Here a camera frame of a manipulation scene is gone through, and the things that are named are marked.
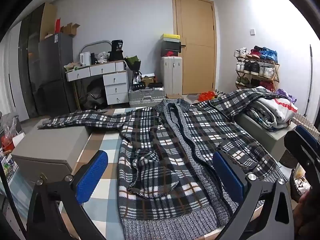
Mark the orange plastic item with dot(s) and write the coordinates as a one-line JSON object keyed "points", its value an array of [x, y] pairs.
{"points": [[207, 96]]}

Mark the grey black shoe box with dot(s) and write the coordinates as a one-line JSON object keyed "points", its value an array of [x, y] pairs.
{"points": [[170, 46]]}

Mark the white wicker basket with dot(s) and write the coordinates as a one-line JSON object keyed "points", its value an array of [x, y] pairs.
{"points": [[306, 122]]}

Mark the red shoe box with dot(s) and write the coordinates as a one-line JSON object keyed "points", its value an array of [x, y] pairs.
{"points": [[170, 53]]}

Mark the silver suitcase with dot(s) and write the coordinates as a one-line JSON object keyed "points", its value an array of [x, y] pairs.
{"points": [[146, 96]]}

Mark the checkered bed sheet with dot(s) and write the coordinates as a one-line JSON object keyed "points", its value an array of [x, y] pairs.
{"points": [[105, 197]]}

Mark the white electric kettle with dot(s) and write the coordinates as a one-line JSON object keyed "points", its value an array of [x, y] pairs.
{"points": [[85, 59]]}

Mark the black bag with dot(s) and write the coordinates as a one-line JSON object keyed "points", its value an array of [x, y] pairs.
{"points": [[116, 51]]}

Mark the plaid fleece jacket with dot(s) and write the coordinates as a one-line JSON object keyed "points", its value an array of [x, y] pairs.
{"points": [[155, 142]]}

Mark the grey refrigerator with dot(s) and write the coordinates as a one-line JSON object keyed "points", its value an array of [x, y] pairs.
{"points": [[55, 60]]}

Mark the pile of folded clothes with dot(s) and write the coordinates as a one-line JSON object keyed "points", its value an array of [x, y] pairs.
{"points": [[277, 112]]}

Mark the purple cloth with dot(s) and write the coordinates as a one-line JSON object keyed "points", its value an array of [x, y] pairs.
{"points": [[286, 95]]}

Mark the arched mirror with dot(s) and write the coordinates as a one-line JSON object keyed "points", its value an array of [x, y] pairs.
{"points": [[97, 46]]}

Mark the blue plaid folded cloth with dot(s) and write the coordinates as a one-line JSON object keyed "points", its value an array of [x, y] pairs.
{"points": [[257, 120]]}

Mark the white desk with drawers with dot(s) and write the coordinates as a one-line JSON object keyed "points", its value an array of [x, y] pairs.
{"points": [[115, 80]]}

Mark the grey upholstered block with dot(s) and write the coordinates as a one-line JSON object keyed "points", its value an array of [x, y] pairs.
{"points": [[47, 142], [270, 140]]}

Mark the black backpack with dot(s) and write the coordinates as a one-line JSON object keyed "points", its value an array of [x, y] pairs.
{"points": [[93, 96]]}

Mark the wooden door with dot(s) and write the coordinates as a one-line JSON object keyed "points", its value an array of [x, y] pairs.
{"points": [[197, 30]]}

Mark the white suitcase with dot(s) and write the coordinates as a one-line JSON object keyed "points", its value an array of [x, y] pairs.
{"points": [[172, 75]]}

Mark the clear plastic bag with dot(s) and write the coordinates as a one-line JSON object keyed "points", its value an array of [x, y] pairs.
{"points": [[10, 127]]}

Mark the dark glass wardrobe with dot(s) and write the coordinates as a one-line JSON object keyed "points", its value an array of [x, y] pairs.
{"points": [[32, 55]]}

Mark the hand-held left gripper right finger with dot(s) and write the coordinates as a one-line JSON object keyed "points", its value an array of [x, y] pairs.
{"points": [[227, 172]]}

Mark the yellow lid shoe box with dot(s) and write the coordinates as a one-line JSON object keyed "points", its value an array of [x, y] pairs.
{"points": [[170, 37]]}

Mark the flat cardboard sheet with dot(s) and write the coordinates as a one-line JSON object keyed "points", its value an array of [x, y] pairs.
{"points": [[48, 17]]}

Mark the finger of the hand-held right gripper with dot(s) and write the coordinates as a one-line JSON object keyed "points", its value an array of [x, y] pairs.
{"points": [[303, 145]]}

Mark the open cardboard box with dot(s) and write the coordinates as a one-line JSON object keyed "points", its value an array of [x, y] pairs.
{"points": [[70, 30]]}

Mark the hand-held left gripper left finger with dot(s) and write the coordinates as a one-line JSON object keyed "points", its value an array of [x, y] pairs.
{"points": [[92, 175]]}

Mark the metal pole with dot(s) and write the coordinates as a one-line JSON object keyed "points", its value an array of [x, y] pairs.
{"points": [[310, 80]]}

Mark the green wrapped bouquet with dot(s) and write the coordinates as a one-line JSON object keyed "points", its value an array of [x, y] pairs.
{"points": [[132, 62]]}

